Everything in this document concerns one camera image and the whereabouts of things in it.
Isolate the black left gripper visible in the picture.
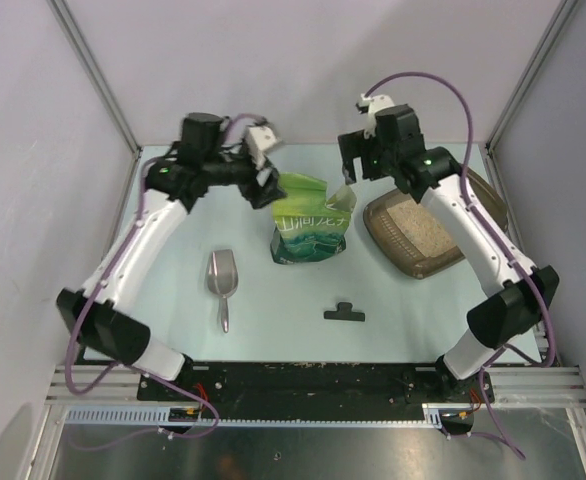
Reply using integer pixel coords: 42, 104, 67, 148
202, 139, 286, 208

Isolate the green litter bag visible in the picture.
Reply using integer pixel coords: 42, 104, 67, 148
270, 173, 357, 265

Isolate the metal scoop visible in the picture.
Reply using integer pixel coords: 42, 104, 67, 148
206, 249, 239, 334

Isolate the black bag clip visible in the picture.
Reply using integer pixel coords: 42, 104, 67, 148
323, 302, 366, 322

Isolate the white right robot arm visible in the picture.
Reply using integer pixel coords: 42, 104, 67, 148
338, 95, 559, 401

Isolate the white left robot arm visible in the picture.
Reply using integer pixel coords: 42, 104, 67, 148
56, 112, 286, 400

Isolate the brown plastic litter box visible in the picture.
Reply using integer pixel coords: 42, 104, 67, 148
361, 167, 510, 280

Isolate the beige cat litter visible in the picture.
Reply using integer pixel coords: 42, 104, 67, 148
387, 200, 455, 257

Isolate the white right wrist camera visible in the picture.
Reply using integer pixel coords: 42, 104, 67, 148
356, 94, 395, 139

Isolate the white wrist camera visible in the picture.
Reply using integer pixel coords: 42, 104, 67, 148
356, 94, 395, 139
243, 122, 281, 171

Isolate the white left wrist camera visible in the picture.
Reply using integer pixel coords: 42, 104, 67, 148
243, 122, 281, 171

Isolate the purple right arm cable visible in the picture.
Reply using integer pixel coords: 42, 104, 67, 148
365, 72, 557, 460

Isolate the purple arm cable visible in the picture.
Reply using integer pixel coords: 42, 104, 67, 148
365, 72, 557, 460
65, 113, 269, 451

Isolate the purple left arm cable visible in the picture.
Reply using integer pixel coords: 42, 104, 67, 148
65, 113, 269, 451

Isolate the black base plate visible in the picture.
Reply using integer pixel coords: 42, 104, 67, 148
137, 360, 494, 407

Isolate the aluminium frame rail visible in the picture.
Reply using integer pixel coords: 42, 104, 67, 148
45, 364, 144, 406

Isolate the white slotted cable duct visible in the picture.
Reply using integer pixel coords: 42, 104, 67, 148
66, 404, 441, 428

